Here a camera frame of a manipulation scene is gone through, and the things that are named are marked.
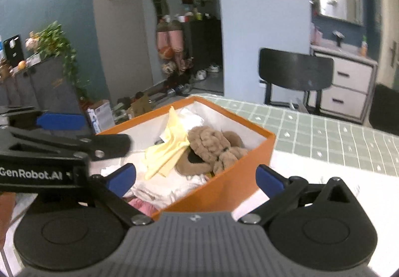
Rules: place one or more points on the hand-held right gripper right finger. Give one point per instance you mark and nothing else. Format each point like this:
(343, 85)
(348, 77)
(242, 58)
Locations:
(269, 182)

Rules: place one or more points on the black chair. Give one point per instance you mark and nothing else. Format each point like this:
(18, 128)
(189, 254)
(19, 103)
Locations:
(296, 71)

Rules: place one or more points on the white carton box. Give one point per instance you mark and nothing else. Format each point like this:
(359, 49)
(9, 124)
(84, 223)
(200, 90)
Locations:
(101, 116)

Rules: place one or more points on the green checked tablecloth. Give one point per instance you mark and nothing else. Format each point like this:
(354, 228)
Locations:
(311, 133)

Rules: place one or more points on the green capped bottle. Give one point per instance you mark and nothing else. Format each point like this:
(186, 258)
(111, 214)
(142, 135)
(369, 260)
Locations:
(363, 46)

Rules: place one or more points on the rust brown cloth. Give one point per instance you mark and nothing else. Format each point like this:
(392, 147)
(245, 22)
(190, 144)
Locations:
(6, 214)

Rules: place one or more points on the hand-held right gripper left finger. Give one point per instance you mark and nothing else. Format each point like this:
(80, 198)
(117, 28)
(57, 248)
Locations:
(121, 177)

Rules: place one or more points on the yellow cloth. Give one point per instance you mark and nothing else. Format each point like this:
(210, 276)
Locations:
(165, 152)

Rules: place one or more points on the knotted clear plastic bag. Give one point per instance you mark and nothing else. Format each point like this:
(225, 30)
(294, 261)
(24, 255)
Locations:
(190, 118)

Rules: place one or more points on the white drawer cabinet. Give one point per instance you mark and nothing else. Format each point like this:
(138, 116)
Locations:
(349, 74)

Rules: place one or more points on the pink bottle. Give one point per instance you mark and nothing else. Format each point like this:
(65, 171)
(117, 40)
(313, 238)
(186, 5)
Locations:
(315, 34)

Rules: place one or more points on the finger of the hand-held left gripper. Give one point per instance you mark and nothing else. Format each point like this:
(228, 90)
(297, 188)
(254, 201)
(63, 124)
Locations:
(109, 143)
(62, 121)

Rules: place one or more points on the row of shoes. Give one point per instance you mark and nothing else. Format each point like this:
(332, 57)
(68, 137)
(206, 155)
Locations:
(174, 90)

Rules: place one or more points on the black shoe cabinet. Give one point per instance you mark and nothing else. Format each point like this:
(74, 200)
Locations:
(205, 43)

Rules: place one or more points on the white plastic bag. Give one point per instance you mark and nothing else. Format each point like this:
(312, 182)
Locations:
(162, 189)

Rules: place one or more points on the trailing potted plant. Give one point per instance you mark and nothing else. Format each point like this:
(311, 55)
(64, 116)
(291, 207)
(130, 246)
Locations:
(59, 43)

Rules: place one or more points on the brown cardboard box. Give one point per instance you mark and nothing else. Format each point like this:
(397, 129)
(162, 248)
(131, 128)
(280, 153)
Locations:
(143, 105)

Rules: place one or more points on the orange cardboard box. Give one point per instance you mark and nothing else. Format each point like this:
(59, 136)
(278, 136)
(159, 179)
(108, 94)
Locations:
(224, 189)

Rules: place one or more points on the pink and white crochet piece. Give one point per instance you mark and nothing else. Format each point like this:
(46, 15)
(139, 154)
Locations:
(141, 205)

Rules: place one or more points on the grey sideboard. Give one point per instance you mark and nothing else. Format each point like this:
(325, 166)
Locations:
(46, 83)

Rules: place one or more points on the pink hanging storage bag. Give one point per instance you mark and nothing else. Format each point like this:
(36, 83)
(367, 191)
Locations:
(170, 43)

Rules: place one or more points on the black standing frame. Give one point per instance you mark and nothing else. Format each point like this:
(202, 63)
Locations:
(13, 50)

